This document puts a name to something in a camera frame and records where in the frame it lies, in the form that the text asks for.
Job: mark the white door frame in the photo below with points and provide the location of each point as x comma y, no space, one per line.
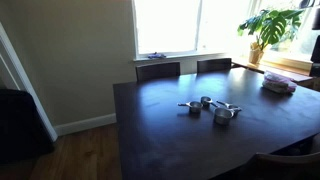
30,93

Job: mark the dark wooden chair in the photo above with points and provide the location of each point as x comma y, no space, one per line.
283,165

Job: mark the black furniture piece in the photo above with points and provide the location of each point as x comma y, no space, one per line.
20,126

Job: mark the half cup steel measuring cup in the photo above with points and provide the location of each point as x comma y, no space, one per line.
195,106

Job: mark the folded cloth on table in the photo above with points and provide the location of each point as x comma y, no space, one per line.
278,83

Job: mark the quarter cup steel measuring cup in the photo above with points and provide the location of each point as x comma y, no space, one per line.
206,100

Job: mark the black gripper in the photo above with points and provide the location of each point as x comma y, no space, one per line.
315,56

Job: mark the wooden window bench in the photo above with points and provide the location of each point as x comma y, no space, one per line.
293,75

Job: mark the left dark chair back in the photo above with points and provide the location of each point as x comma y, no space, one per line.
157,71

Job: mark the blue cloth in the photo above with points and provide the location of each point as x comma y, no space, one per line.
156,55

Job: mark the narrow white window frame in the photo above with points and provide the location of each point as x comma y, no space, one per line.
290,58

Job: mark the wide white window frame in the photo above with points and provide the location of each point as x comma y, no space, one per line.
199,26

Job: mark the green monstera plant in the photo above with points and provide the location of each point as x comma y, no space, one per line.
271,28

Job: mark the tan plant pot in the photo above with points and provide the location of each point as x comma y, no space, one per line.
255,56

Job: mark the right dark chair back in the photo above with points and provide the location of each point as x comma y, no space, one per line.
213,65

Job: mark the white baseboard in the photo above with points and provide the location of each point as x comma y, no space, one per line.
85,124

